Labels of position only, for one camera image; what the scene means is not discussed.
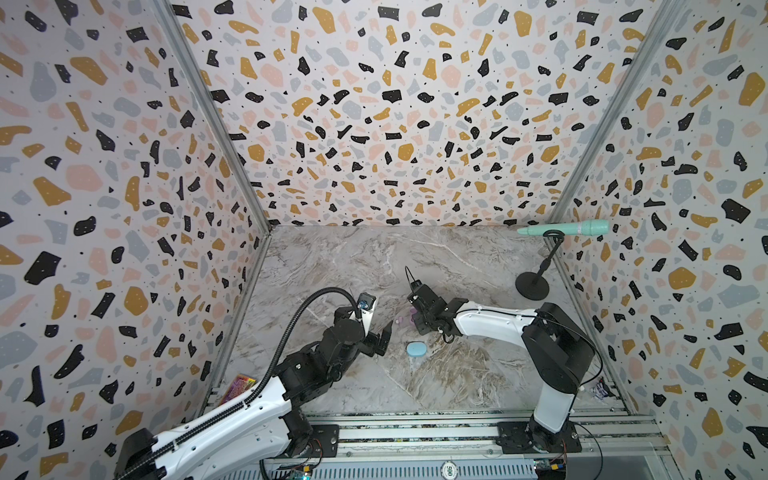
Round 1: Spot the blue earbud charging case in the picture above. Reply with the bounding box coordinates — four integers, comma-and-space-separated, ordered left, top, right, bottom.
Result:
406, 341, 428, 358

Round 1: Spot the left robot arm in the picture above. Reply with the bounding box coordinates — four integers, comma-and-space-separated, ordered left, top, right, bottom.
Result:
114, 307, 392, 479

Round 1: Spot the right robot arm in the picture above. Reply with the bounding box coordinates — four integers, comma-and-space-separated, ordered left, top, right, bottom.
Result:
408, 280, 597, 435

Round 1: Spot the mint green microphone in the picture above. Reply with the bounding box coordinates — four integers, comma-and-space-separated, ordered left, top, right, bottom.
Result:
516, 219, 611, 236

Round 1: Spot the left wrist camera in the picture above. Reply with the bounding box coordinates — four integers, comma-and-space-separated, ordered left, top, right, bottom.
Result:
357, 292, 377, 334

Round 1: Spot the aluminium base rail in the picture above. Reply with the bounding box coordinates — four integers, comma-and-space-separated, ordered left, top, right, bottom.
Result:
173, 410, 679, 480

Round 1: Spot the colourful packet at wall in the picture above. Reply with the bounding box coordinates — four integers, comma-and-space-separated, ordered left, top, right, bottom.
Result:
220, 374, 257, 405

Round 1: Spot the small packet right wall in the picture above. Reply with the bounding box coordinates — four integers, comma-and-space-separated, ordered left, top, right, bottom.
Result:
592, 378, 614, 399

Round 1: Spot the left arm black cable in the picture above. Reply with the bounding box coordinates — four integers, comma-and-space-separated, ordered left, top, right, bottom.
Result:
116, 286, 361, 480

